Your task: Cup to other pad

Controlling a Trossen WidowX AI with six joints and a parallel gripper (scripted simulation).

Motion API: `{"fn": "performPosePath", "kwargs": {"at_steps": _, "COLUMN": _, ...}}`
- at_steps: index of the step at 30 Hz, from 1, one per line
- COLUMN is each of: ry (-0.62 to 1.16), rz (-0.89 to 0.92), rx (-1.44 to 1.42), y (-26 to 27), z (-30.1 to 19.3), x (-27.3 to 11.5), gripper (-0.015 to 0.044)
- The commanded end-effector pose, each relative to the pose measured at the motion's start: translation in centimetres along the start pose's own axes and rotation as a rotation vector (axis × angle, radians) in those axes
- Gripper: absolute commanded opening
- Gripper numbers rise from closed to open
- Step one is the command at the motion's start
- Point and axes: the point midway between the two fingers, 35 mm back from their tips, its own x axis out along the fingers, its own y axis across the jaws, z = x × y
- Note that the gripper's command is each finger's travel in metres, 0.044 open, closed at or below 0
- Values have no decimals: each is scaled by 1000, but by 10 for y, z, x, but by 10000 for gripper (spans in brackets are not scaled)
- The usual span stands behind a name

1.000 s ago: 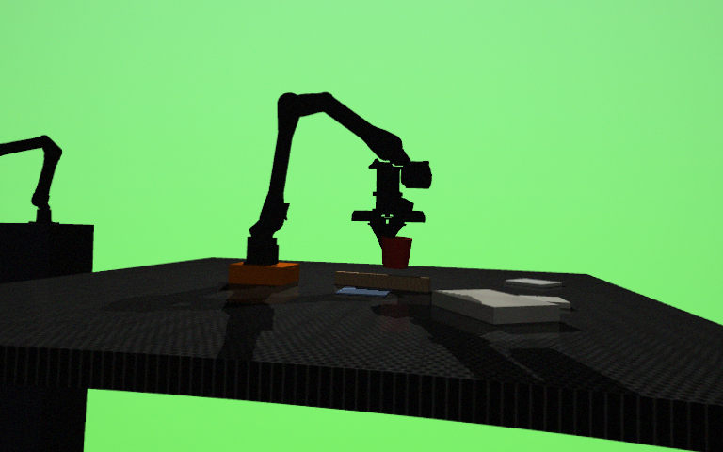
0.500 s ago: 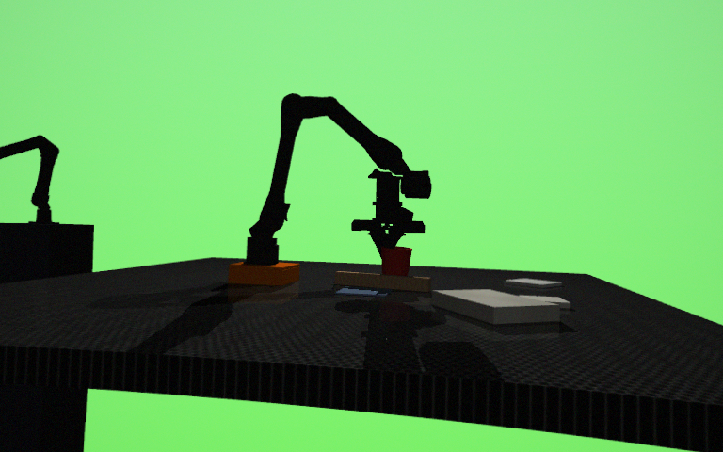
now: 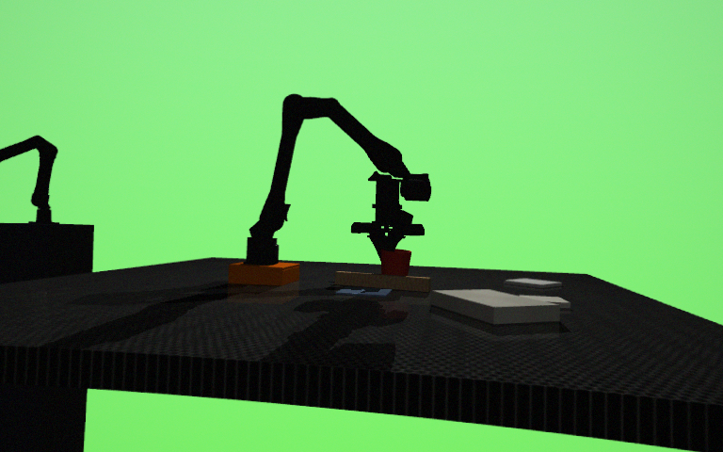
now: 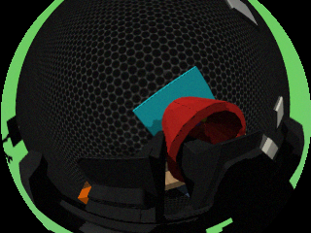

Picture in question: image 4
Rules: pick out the tan long flat bar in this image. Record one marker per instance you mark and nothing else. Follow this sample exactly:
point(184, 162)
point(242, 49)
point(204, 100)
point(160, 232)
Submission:
point(170, 182)

